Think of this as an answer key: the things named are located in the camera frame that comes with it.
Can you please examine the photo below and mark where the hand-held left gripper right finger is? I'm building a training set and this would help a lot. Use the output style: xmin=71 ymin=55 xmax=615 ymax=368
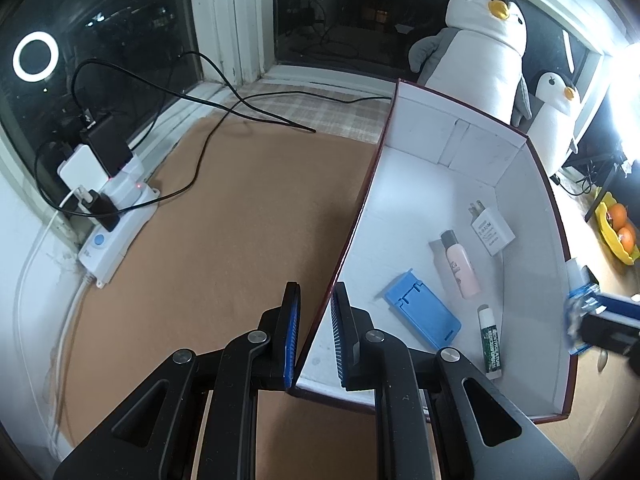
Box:
xmin=331 ymin=281 xmax=581 ymax=480

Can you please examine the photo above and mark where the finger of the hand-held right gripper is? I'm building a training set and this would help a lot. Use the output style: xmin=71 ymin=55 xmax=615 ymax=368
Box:
xmin=580 ymin=310 xmax=640 ymax=358
xmin=597 ymin=292 xmax=640 ymax=313

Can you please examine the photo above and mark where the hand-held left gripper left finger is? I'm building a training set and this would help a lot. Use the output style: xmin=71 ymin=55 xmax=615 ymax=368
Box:
xmin=52 ymin=281 xmax=303 ymax=480

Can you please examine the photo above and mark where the blue eye drop bottle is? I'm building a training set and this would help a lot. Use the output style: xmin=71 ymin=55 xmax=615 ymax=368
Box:
xmin=564 ymin=257 xmax=601 ymax=353

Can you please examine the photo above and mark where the blue phone stand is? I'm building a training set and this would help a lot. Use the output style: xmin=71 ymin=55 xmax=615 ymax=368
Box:
xmin=384 ymin=268 xmax=462 ymax=350

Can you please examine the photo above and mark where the green lip balm stick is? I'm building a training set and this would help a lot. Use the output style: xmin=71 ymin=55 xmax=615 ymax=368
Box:
xmin=477 ymin=304 xmax=505 ymax=380

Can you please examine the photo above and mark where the small pink bottle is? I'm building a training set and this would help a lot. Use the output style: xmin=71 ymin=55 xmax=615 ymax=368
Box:
xmin=439 ymin=229 xmax=482 ymax=300

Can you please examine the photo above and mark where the white wall charger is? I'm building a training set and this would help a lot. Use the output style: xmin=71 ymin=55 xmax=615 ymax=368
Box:
xmin=467 ymin=201 xmax=516 ymax=257

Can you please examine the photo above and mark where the red cardboard box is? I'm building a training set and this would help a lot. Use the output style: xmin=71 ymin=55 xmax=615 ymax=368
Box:
xmin=287 ymin=78 xmax=573 ymax=423

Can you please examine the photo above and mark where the yellow bowl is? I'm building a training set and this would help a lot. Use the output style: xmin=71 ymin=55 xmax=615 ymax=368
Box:
xmin=594 ymin=191 xmax=640 ymax=265

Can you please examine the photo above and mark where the black tripod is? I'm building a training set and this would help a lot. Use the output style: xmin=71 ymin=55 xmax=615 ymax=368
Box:
xmin=582 ymin=160 xmax=628 ymax=221

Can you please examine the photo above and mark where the small penguin plush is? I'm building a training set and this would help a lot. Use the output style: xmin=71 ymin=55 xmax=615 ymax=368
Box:
xmin=530 ymin=70 xmax=582 ymax=186

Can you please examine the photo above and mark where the white power strip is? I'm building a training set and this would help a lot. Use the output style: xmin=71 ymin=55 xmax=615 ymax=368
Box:
xmin=77 ymin=155 xmax=161 ymax=288

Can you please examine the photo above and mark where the small black plug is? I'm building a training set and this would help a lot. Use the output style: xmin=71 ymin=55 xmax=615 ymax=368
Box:
xmin=82 ymin=190 xmax=121 ymax=231

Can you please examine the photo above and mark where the large black power adapter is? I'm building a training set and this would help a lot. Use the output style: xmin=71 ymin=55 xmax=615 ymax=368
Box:
xmin=77 ymin=112 xmax=132 ymax=178

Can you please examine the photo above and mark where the white power adapter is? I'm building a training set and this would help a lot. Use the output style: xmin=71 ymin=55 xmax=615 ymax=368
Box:
xmin=56 ymin=144 xmax=101 ymax=188

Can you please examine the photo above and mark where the large penguin plush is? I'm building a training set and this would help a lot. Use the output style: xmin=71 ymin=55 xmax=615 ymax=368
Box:
xmin=407 ymin=0 xmax=531 ymax=128

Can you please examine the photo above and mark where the black cable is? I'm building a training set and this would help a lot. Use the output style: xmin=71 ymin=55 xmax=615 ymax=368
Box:
xmin=70 ymin=51 xmax=317 ymax=133
xmin=112 ymin=91 xmax=396 ymax=216

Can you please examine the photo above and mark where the white ring light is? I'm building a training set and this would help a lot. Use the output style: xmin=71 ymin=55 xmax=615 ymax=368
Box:
xmin=605 ymin=35 xmax=640 ymax=161

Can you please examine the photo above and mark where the white cable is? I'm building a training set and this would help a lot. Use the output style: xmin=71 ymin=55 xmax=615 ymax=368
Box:
xmin=17 ymin=187 xmax=93 ymax=461

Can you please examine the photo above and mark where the white window frame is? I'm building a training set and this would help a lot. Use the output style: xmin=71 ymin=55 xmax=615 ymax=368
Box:
xmin=0 ymin=0 xmax=640 ymax=201

